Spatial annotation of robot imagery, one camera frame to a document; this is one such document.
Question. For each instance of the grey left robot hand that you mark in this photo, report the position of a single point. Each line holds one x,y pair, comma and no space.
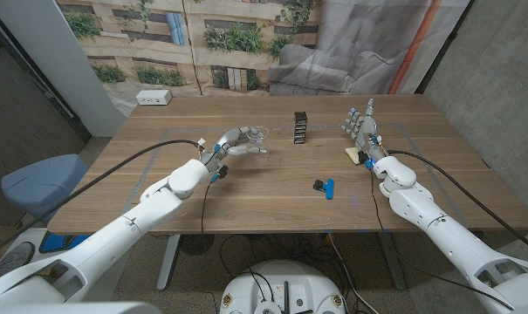
222,146

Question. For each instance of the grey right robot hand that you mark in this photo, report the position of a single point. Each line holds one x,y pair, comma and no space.
368,131

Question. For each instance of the clear glass beaker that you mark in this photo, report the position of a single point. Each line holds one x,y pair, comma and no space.
259,136

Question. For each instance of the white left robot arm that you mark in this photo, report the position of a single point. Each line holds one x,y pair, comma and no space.
115,235

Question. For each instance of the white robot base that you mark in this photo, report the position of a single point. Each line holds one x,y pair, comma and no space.
283,288

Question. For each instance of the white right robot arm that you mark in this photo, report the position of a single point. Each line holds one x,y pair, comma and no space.
442,235

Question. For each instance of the blue and black binder clip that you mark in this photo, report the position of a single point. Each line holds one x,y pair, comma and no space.
330,189

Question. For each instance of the cream sponge piece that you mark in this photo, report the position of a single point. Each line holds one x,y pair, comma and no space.
352,154

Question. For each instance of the grey tape outline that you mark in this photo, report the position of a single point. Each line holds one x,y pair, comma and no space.
194,129

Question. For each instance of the black stacked block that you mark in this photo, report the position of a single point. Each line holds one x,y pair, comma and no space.
300,127

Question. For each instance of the white power strip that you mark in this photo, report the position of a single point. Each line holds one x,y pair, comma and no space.
154,97

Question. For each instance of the black round floor fan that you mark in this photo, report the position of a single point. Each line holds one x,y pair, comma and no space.
196,243

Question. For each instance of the printed fabric backdrop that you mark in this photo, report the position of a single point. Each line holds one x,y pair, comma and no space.
246,43

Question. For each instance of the white table leg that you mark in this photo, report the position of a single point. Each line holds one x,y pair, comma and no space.
167,266
392,261

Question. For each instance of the white floor platform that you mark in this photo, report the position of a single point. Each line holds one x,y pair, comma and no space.
113,272

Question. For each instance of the blue upholstered stool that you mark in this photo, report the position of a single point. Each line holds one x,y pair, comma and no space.
41,183

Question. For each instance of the white robot head edge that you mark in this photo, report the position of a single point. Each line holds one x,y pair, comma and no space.
71,308

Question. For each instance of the white wall column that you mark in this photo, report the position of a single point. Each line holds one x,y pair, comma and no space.
58,52

